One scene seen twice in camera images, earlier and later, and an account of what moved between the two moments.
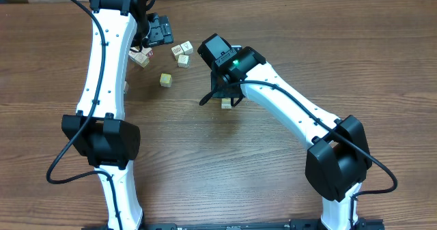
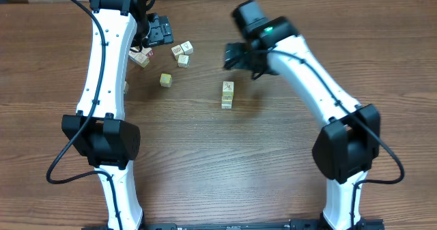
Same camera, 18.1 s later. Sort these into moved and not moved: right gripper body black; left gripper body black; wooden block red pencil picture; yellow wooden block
Moved: right gripper body black
Not moved: left gripper body black; wooden block red pencil picture; yellow wooden block
